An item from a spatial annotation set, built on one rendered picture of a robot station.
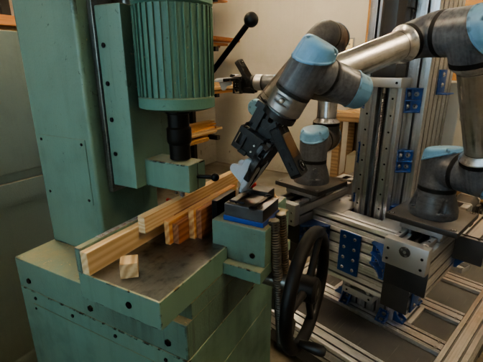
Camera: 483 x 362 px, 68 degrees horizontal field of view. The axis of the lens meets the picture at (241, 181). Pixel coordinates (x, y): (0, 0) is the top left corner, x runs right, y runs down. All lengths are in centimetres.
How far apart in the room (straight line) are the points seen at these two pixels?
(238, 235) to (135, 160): 31
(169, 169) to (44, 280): 44
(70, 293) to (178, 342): 33
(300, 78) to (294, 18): 368
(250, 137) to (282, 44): 368
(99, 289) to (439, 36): 96
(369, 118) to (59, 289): 116
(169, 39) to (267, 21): 375
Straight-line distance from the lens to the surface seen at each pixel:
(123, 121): 89
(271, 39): 446
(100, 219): 99
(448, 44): 104
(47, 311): 114
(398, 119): 141
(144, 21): 81
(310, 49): 69
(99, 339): 101
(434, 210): 129
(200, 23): 81
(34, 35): 104
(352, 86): 75
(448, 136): 170
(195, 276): 74
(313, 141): 147
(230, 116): 479
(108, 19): 90
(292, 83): 70
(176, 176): 87
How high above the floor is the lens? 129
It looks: 18 degrees down
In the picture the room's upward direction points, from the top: straight up
